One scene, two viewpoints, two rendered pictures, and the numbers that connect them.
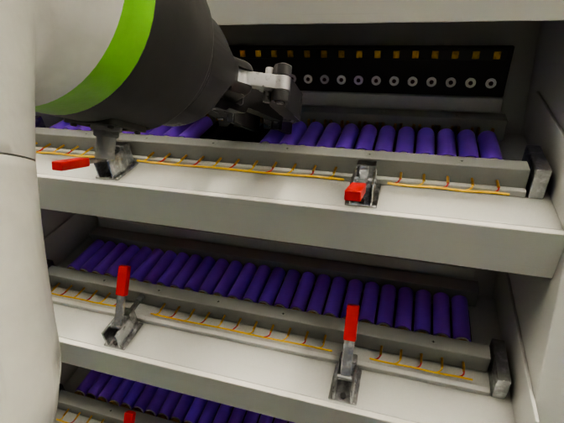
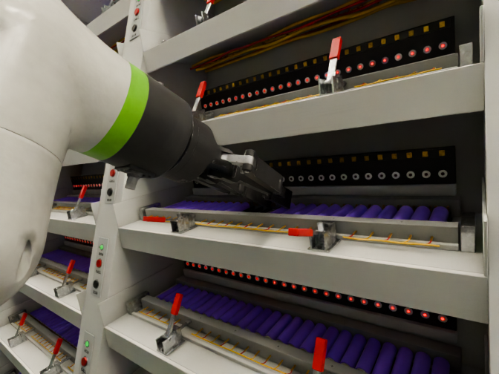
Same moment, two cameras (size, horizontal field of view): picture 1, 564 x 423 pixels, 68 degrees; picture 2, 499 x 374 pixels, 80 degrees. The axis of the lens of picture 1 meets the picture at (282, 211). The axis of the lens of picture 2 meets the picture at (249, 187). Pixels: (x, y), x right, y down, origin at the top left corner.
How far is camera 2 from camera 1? 13 cm
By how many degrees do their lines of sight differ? 30
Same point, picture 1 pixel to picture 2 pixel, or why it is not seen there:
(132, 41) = (129, 120)
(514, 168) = (444, 225)
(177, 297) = (210, 323)
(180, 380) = not seen: outside the picture
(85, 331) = (150, 339)
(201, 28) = (181, 122)
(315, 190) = (292, 241)
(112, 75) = (119, 136)
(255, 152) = (261, 217)
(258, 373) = not seen: outside the picture
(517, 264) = (450, 306)
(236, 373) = not seen: outside the picture
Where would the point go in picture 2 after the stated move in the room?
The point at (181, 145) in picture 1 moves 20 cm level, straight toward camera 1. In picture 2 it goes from (220, 214) to (180, 205)
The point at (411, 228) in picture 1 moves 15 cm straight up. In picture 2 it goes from (354, 268) to (359, 136)
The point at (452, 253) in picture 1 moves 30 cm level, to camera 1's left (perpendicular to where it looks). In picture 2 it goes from (390, 292) to (154, 257)
